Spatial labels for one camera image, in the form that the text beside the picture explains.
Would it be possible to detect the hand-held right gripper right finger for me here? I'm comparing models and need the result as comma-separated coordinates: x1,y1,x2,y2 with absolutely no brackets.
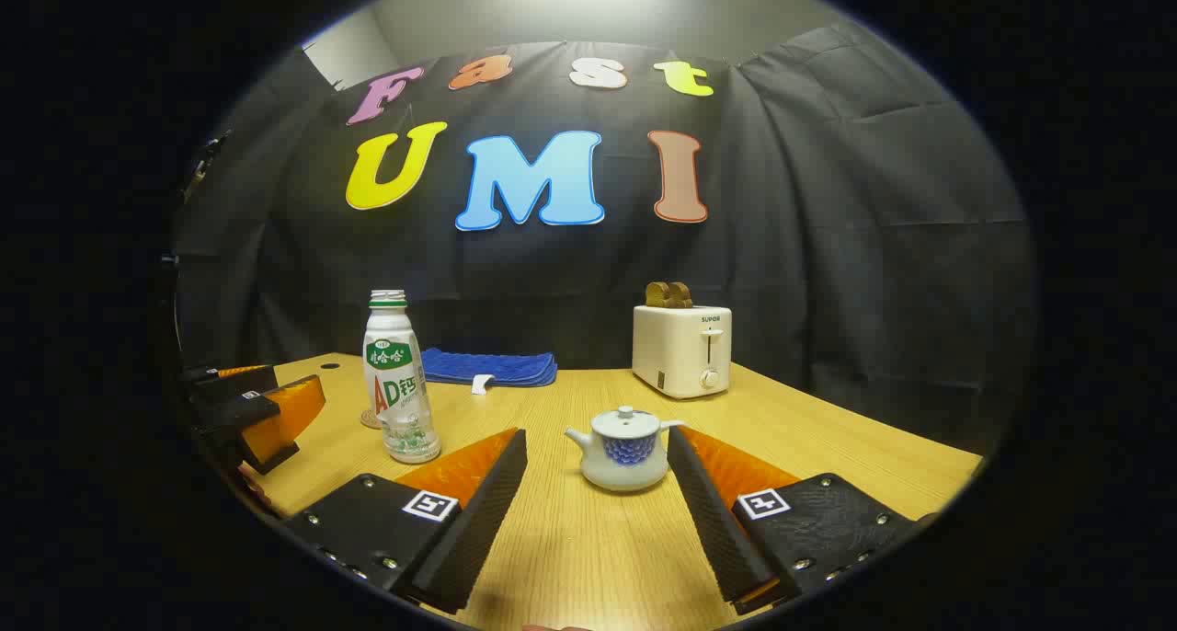
666,425,925,616

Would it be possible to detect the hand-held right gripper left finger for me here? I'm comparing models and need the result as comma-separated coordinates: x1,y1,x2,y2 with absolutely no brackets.
280,427,530,615

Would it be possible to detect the white teacup blue pattern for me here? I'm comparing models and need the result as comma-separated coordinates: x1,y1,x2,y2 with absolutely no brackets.
564,419,687,494

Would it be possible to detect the white water bottle green label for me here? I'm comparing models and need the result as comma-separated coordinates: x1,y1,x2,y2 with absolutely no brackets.
362,290,441,465

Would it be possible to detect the blue folded cloth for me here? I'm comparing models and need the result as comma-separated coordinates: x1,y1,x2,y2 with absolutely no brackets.
420,347,559,396

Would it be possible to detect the white toaster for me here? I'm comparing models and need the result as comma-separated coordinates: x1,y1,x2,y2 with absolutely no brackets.
631,304,734,400

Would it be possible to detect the black backdrop cloth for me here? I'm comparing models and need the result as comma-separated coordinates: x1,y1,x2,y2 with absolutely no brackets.
173,22,1037,453

